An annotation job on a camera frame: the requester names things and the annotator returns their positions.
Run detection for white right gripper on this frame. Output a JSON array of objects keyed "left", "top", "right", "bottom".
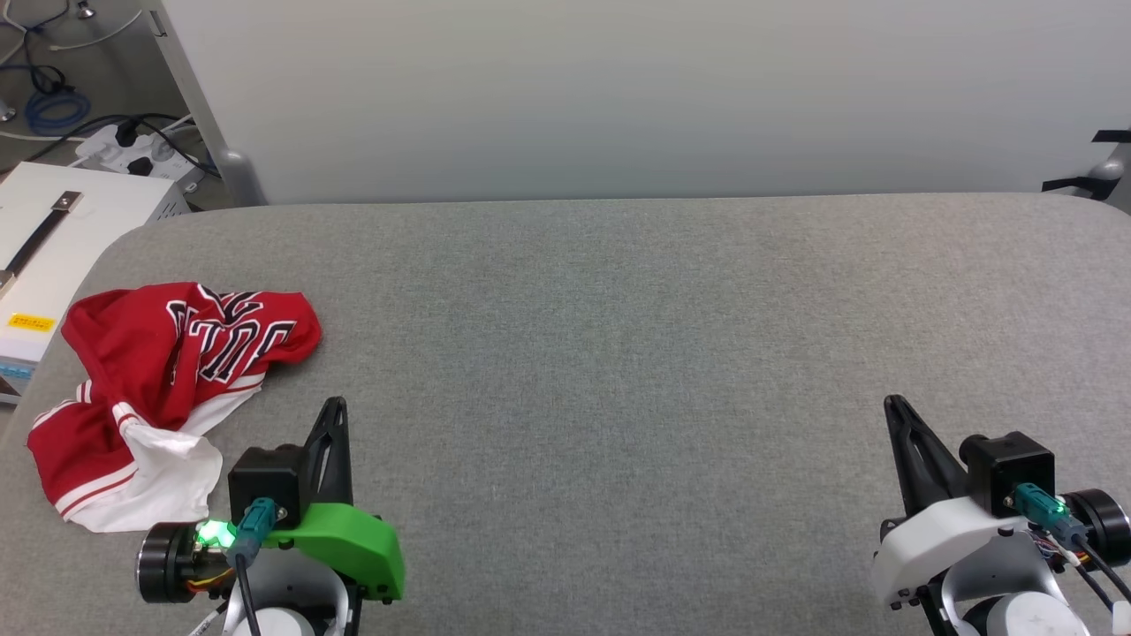
[{"left": 870, "top": 394, "right": 1048, "bottom": 612}]

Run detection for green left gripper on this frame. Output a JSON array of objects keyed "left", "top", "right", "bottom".
[{"left": 263, "top": 397, "right": 406, "bottom": 604}]

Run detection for red basketball jersey white sleeves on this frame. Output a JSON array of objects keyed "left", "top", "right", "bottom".
[{"left": 27, "top": 283, "right": 323, "bottom": 534}]

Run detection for white equipment box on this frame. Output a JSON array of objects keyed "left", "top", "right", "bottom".
[{"left": 0, "top": 162, "right": 192, "bottom": 405}]

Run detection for white power strip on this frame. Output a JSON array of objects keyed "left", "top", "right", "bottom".
[{"left": 74, "top": 121, "right": 201, "bottom": 183}]

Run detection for white partition panel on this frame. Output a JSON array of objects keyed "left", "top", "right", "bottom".
[{"left": 159, "top": 0, "right": 1131, "bottom": 206}]

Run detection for teal left camera connector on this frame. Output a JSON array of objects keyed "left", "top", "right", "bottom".
[{"left": 227, "top": 497, "right": 285, "bottom": 568}]

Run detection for teal camera connector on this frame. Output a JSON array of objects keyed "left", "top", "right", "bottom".
[
  {"left": 1012, "top": 482, "right": 1089, "bottom": 550},
  {"left": 227, "top": 497, "right": 285, "bottom": 568}
]

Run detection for teal right camera connector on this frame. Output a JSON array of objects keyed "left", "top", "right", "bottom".
[{"left": 1012, "top": 482, "right": 1089, "bottom": 550}]

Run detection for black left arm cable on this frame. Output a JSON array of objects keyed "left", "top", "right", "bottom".
[{"left": 232, "top": 556, "right": 266, "bottom": 636}]

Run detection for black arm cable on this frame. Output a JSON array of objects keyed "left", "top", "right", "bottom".
[
  {"left": 232, "top": 556, "right": 266, "bottom": 636},
  {"left": 1056, "top": 530, "right": 1131, "bottom": 612}
]

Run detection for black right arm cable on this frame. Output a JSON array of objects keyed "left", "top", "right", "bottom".
[{"left": 1056, "top": 530, "right": 1131, "bottom": 612}]

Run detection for black carrying strap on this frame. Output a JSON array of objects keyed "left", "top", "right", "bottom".
[{"left": 4, "top": 191, "right": 83, "bottom": 276}]

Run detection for grey metal partition post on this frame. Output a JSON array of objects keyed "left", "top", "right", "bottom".
[{"left": 144, "top": 0, "right": 268, "bottom": 207}]

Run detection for blue coiled cable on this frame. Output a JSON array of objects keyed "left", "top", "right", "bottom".
[{"left": 24, "top": 88, "right": 92, "bottom": 134}]

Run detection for black floor cable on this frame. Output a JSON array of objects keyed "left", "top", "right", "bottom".
[{"left": 0, "top": 0, "right": 73, "bottom": 98}]

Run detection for white floor cable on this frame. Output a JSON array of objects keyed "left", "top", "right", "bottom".
[{"left": 49, "top": 9, "right": 144, "bottom": 52}]

